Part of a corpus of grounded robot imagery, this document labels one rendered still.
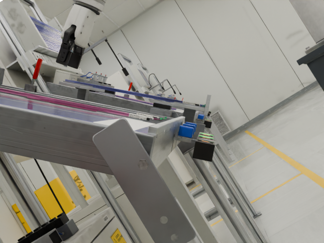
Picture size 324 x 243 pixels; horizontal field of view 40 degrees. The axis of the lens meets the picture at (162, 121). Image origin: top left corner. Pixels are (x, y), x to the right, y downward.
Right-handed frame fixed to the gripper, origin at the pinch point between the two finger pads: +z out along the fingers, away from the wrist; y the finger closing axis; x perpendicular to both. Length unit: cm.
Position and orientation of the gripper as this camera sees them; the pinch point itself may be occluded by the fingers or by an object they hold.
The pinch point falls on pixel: (68, 62)
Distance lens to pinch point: 123.7
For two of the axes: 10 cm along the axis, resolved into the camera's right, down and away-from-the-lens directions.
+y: -1.1, 0.3, -9.9
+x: 9.4, 3.4, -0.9
